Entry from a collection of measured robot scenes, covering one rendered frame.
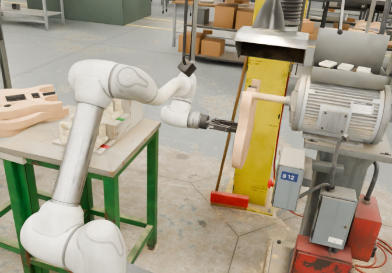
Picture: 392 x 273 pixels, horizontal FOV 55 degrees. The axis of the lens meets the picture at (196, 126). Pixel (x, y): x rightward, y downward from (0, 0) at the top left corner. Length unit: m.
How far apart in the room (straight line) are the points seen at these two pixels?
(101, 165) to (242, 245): 1.35
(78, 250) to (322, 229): 1.04
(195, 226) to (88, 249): 1.60
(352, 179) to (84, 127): 1.14
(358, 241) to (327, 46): 0.91
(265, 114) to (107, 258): 1.71
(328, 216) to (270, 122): 1.13
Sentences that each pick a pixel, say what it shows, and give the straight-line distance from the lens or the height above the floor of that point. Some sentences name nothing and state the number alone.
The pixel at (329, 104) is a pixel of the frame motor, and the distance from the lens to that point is 1.62.
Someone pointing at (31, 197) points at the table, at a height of 0.63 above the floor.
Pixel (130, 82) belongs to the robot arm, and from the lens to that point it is 1.33.
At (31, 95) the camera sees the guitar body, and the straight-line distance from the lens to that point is 2.36.
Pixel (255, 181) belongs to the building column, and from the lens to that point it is 2.97.
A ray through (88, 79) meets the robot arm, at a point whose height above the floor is 1.39.
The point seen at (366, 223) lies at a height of 0.77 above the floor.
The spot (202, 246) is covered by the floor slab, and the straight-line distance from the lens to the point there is 2.69.
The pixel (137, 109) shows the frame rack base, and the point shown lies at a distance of 2.09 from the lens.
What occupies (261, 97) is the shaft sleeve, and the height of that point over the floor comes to 1.25.
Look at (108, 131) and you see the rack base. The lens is 1.93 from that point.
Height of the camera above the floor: 1.84
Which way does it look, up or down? 25 degrees down
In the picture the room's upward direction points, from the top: 4 degrees clockwise
